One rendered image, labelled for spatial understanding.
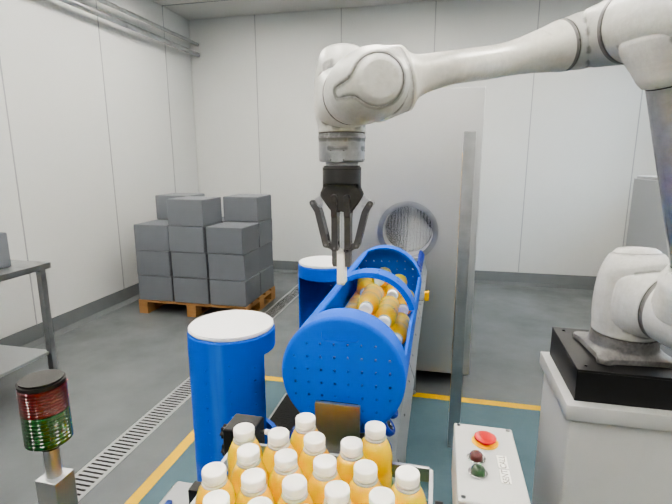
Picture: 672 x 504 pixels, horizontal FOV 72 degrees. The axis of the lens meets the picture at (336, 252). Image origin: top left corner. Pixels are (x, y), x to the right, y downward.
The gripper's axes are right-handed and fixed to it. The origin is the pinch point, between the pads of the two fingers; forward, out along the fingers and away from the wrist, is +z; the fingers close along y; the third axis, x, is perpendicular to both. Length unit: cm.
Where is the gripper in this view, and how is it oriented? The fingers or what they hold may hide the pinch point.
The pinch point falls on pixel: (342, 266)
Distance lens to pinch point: 92.7
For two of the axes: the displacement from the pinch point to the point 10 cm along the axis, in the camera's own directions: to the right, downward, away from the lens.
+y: 9.8, 0.4, -2.1
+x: 2.2, -2.0, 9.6
